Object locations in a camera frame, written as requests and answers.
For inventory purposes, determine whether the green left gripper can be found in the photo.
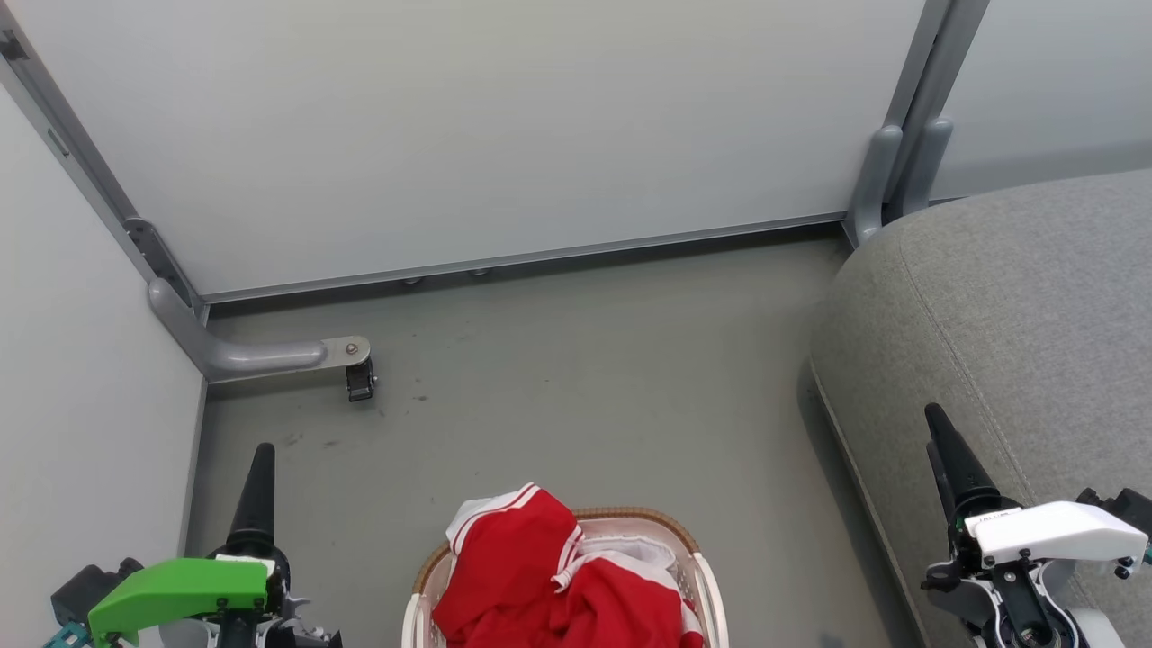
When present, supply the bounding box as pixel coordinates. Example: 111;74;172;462
88;442;343;648

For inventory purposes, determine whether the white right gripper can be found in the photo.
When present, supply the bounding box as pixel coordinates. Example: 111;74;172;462
922;402;1150;648

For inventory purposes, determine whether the red and white garment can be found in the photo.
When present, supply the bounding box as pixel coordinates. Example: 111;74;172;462
432;482;706;648

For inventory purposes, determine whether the grey fabric sofa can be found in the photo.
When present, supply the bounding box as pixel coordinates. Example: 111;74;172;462
808;168;1152;648

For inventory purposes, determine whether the grey curved partition foot with plate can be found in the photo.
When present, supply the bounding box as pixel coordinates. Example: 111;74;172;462
148;277;373;384

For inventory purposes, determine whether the white laundry basket brown rim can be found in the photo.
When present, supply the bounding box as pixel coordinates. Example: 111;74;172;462
401;506;731;648

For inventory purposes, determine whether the white cloth in basket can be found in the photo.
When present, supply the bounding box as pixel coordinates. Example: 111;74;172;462
580;533;679;573

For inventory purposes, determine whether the grey metal partition post with bracket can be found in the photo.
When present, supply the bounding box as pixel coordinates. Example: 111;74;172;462
0;29;210;325

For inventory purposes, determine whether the grey metal partition bottom rail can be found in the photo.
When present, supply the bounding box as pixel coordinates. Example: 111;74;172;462
200;211;852;305

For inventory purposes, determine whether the grey metal double partition post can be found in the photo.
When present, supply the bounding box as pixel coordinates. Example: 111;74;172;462
884;0;993;226

